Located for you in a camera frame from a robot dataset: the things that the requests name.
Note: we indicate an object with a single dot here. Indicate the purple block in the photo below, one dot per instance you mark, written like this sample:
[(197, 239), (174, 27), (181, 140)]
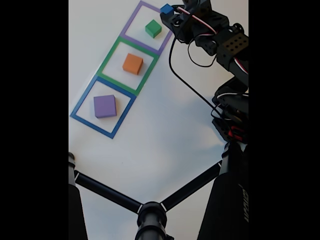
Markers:
[(105, 106)]

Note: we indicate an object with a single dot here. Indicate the orange cube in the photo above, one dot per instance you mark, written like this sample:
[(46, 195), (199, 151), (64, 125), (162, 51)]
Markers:
[(132, 63)]

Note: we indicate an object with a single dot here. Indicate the green cube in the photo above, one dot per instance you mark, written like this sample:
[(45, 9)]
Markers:
[(153, 28)]

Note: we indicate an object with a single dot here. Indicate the blue square frame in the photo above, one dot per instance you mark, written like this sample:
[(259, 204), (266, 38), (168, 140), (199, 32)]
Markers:
[(100, 127)]

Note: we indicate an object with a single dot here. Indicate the small blue cube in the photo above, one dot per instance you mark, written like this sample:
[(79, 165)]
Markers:
[(166, 9)]

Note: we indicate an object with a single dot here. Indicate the purple square frame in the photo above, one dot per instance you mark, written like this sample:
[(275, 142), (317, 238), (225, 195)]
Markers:
[(140, 43)]

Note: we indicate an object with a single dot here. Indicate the green square frame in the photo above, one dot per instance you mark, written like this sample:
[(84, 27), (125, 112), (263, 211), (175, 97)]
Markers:
[(107, 60)]

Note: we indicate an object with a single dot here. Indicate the red black table clamp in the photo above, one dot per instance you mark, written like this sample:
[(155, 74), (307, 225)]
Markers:
[(235, 132)]

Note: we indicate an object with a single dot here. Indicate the black tripod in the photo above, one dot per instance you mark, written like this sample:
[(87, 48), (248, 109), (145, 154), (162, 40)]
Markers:
[(150, 217)]

